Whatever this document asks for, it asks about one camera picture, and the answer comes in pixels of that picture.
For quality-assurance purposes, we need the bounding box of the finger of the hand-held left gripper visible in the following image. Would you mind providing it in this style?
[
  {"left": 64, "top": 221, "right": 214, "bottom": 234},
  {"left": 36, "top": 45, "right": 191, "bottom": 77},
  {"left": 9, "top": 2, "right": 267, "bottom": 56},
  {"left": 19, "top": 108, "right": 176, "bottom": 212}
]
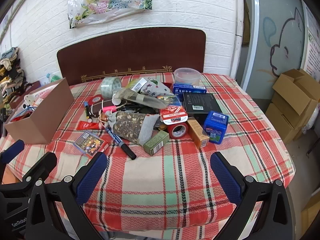
[
  {"left": 15, "top": 152, "right": 58, "bottom": 185},
  {"left": 0, "top": 139, "right": 25, "bottom": 172}
]

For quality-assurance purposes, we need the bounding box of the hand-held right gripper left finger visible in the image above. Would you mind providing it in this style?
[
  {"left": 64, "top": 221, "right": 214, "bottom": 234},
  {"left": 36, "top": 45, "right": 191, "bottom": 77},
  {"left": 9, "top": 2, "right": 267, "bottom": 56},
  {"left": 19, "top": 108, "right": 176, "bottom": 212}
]
[{"left": 25, "top": 152, "right": 108, "bottom": 240}]

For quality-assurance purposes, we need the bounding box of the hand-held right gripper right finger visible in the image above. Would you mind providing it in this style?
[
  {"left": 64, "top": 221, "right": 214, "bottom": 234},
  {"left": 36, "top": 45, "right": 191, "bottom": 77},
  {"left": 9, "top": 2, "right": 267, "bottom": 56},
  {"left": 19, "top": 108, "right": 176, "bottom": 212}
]
[{"left": 210, "top": 151, "right": 298, "bottom": 240}]

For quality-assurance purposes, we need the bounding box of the brown cardboard box container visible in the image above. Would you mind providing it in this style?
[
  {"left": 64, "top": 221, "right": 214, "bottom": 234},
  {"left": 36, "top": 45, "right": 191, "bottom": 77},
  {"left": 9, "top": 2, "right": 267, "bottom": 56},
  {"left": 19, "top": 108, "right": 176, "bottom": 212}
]
[{"left": 3, "top": 78, "right": 75, "bottom": 145}]

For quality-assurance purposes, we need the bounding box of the blue mint box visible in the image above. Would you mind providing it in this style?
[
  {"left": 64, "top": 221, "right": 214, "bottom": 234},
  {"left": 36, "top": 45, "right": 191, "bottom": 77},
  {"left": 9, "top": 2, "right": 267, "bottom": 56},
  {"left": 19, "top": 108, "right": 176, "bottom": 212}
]
[{"left": 203, "top": 110, "right": 230, "bottom": 144}]

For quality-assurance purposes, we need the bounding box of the brown small box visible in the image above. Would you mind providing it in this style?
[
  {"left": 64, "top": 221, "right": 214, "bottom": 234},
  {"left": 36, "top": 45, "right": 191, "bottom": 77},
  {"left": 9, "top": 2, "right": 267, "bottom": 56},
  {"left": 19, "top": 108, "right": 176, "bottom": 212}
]
[{"left": 186, "top": 117, "right": 210, "bottom": 149}]

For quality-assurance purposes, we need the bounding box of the red white packet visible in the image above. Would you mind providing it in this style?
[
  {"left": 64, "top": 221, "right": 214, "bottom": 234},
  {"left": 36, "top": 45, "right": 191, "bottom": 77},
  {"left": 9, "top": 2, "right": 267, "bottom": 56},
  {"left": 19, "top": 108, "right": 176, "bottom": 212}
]
[{"left": 159, "top": 105, "right": 189, "bottom": 126}]

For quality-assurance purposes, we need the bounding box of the clear round plastic container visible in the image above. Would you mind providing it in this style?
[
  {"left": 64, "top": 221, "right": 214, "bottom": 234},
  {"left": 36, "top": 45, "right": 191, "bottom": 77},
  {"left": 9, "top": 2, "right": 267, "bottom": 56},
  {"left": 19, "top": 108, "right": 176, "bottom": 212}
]
[{"left": 174, "top": 68, "right": 201, "bottom": 86}]

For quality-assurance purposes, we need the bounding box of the colourful card pack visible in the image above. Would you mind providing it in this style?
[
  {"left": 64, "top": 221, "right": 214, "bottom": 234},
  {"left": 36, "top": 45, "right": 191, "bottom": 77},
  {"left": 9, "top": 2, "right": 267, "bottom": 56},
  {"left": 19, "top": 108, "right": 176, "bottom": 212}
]
[{"left": 73, "top": 130, "right": 109, "bottom": 158}]

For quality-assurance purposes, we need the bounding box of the blue marker pen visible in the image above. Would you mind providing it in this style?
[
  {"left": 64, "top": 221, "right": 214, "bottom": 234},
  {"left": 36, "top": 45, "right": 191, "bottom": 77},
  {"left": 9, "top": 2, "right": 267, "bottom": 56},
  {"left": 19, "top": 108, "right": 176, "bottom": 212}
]
[{"left": 105, "top": 126, "right": 137, "bottom": 160}]

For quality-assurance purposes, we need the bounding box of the red tube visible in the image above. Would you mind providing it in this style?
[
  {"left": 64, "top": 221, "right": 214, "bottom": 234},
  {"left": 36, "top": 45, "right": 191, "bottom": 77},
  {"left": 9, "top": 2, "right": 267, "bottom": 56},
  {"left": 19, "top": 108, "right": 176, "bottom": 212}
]
[{"left": 76, "top": 120, "right": 101, "bottom": 131}]

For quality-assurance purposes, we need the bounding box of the white socket adapter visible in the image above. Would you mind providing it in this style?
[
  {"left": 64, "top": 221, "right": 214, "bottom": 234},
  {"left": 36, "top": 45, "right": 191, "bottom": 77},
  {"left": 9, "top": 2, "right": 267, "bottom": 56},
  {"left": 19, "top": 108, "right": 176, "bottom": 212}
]
[{"left": 24, "top": 94, "right": 38, "bottom": 107}]

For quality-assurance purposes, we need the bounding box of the grey dried herb sachet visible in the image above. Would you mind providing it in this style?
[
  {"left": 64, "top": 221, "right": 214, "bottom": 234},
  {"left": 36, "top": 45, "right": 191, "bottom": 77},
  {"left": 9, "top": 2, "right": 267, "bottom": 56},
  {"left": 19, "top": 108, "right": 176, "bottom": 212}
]
[{"left": 105, "top": 112, "right": 161, "bottom": 146}]

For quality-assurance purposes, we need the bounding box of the yellow black pen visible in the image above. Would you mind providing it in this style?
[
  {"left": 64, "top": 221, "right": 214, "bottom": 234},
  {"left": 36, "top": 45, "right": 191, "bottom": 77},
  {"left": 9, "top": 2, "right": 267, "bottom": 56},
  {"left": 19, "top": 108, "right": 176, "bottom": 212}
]
[{"left": 83, "top": 101, "right": 92, "bottom": 121}]

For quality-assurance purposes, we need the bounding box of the red plaid blanket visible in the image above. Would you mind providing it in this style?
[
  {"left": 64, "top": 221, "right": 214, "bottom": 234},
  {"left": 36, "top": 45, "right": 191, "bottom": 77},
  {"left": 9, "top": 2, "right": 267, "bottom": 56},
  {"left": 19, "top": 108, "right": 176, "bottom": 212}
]
[{"left": 0, "top": 72, "right": 296, "bottom": 240}]

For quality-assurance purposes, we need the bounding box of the pink white packet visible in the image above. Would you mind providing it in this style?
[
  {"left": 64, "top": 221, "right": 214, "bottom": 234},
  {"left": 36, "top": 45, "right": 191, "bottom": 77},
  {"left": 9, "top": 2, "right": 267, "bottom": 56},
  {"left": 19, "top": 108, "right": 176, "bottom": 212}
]
[{"left": 32, "top": 84, "right": 59, "bottom": 105}]

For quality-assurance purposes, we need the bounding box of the red tape roll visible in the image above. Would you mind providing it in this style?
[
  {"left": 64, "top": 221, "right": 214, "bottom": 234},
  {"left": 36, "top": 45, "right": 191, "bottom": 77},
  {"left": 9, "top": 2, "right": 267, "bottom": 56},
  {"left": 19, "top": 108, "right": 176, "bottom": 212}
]
[{"left": 167, "top": 122, "right": 189, "bottom": 139}]

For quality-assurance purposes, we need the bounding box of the brown plaid wallet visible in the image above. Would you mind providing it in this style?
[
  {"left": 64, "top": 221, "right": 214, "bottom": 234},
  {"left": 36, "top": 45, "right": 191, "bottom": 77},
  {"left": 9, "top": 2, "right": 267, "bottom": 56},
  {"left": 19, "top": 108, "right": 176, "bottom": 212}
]
[{"left": 89, "top": 99, "right": 118, "bottom": 118}]

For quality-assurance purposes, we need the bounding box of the green small box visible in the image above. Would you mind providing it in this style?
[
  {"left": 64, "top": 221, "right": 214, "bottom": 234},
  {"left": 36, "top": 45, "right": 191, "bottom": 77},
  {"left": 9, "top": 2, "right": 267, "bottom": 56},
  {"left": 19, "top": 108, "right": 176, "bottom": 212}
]
[{"left": 143, "top": 130, "right": 170, "bottom": 156}]

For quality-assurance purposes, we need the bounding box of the black flat box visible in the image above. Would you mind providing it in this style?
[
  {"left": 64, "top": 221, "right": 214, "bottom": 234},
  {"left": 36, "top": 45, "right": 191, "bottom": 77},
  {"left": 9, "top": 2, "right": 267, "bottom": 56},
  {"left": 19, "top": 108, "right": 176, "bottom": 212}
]
[{"left": 182, "top": 92, "right": 223, "bottom": 120}]

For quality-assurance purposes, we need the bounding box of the pile of clothes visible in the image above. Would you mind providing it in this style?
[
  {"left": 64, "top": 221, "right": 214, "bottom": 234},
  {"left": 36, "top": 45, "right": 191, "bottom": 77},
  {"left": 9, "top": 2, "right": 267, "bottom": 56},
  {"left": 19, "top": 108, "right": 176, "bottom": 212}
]
[{"left": 0, "top": 46, "right": 26, "bottom": 105}]

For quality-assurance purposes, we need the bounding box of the green plastic bottle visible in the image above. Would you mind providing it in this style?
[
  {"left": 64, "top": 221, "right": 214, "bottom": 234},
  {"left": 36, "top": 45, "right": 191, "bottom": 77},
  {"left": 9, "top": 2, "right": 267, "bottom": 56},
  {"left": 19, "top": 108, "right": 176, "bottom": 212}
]
[{"left": 46, "top": 73, "right": 62, "bottom": 83}]

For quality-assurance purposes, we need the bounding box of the clear tape roll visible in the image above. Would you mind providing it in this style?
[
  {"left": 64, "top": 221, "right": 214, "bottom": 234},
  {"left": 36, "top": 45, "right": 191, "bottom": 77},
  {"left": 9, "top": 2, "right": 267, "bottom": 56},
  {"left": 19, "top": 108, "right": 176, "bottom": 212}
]
[{"left": 100, "top": 77, "right": 122, "bottom": 98}]

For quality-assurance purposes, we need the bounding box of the blue medicine box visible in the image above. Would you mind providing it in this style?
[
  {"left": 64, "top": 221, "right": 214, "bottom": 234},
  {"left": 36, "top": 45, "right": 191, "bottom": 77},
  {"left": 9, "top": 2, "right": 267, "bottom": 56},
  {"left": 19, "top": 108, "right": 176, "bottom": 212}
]
[{"left": 172, "top": 83, "right": 208, "bottom": 96}]

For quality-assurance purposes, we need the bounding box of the white green label box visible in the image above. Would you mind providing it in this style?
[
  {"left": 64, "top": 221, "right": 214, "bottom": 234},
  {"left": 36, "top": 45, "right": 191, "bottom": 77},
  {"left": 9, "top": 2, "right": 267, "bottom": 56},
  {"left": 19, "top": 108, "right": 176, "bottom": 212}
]
[{"left": 125, "top": 78, "right": 148, "bottom": 92}]

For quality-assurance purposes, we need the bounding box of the stack of cardboard boxes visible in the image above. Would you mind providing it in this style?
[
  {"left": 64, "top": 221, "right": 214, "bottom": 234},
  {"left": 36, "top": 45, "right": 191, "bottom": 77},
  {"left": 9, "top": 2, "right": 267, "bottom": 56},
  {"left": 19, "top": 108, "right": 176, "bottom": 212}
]
[{"left": 264, "top": 68, "right": 320, "bottom": 145}]

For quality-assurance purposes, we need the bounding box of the white star printed pouch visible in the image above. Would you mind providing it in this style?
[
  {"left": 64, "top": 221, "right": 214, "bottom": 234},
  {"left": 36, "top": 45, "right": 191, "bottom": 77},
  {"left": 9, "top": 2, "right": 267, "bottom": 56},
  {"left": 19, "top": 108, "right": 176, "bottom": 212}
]
[{"left": 139, "top": 78, "right": 175, "bottom": 97}]

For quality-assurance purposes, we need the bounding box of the brown wooden headboard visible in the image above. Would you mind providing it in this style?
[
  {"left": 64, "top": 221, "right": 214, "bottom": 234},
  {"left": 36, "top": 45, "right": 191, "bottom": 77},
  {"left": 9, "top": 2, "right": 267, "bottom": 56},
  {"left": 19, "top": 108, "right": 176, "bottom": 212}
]
[{"left": 57, "top": 27, "right": 206, "bottom": 86}]

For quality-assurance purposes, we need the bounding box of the floral plastic bag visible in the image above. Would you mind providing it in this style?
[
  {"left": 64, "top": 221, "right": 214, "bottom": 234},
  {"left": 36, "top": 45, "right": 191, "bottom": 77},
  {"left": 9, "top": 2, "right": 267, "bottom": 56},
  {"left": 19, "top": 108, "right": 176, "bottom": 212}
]
[{"left": 66, "top": 0, "right": 153, "bottom": 29}]

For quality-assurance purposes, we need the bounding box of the wall poster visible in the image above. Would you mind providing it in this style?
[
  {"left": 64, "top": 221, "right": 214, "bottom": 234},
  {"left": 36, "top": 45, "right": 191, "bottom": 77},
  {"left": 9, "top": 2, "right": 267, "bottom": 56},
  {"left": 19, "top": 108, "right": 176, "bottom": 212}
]
[{"left": 301, "top": 0, "right": 320, "bottom": 80}]

